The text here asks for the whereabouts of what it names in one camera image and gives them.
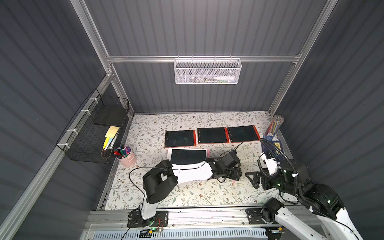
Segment black wire wall basket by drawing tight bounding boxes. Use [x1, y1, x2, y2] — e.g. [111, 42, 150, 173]
[57, 89, 130, 164]

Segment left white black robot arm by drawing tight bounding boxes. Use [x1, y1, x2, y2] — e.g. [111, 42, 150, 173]
[140, 148, 242, 221]

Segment black tray in basket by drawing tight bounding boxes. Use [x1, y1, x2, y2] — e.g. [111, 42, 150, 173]
[94, 106, 127, 127]

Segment dark blue notebook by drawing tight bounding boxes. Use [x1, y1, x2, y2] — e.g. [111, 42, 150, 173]
[261, 139, 284, 155]

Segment clear cup coloured pencils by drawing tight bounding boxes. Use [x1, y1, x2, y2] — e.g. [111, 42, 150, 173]
[264, 115, 285, 141]

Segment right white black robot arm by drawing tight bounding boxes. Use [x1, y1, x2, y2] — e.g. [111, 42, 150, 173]
[246, 163, 362, 240]

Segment white wire mesh basket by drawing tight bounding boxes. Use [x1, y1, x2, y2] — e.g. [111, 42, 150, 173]
[174, 58, 242, 85]

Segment pink cup with markers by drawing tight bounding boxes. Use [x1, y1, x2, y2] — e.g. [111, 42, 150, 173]
[113, 146, 137, 168]

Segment black corrugated cable conduit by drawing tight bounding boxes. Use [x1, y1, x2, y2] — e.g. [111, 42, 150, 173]
[259, 138, 299, 178]

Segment pink white writing tablet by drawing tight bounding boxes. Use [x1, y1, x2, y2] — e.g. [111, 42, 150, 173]
[167, 148, 210, 165]

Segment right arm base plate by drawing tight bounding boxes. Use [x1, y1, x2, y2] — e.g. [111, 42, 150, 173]
[245, 208, 274, 225]

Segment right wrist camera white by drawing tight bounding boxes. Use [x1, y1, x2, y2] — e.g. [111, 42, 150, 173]
[261, 152, 279, 176]

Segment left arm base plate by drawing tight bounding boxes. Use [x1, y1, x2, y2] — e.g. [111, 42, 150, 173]
[127, 211, 169, 228]

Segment yellow sticky notes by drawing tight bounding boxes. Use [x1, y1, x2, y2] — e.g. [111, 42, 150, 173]
[103, 126, 120, 150]

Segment red tablet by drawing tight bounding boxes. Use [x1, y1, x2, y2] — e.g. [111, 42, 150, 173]
[228, 125, 261, 143]
[165, 130, 197, 148]
[198, 128, 230, 144]

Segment white marker in basket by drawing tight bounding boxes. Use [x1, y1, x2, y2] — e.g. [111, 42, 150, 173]
[213, 76, 236, 83]

